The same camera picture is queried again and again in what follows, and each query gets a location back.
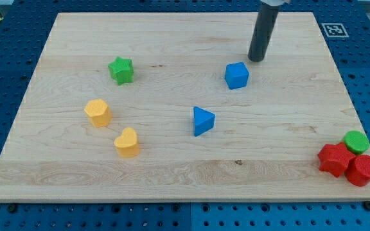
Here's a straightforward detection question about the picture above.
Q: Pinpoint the white fiducial marker tag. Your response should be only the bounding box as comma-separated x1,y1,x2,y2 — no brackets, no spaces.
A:
321,22,349,38

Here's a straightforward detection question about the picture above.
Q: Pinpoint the blue triangle block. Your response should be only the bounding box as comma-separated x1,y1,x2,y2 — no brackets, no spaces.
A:
193,107,215,137

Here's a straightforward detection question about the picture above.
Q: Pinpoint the green star block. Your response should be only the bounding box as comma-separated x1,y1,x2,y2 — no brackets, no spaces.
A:
108,56,134,85

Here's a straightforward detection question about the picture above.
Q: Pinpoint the yellow hexagon block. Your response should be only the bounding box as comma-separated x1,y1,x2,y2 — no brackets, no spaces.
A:
84,99,112,128

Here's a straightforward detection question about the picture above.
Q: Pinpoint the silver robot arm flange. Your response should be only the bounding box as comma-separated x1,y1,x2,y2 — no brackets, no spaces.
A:
261,0,292,6

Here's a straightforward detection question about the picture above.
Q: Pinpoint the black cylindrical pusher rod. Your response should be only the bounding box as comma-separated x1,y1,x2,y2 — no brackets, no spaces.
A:
247,3,280,62

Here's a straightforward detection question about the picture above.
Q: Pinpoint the green cylinder block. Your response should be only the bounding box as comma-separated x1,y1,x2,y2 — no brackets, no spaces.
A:
342,130,370,155

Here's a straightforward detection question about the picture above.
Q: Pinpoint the yellow heart block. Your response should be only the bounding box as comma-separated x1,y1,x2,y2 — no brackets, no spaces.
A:
114,127,140,158

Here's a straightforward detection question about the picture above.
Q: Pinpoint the red cylinder block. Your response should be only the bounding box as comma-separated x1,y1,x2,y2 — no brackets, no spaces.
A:
345,155,370,187

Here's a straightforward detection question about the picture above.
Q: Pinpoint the red star block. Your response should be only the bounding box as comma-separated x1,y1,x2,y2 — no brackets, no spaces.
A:
317,142,356,178

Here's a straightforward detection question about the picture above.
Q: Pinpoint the blue cube block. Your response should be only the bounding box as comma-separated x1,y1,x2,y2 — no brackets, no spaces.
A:
225,62,249,90

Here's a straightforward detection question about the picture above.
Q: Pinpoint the light wooden board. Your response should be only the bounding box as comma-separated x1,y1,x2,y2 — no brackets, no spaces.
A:
0,12,370,203

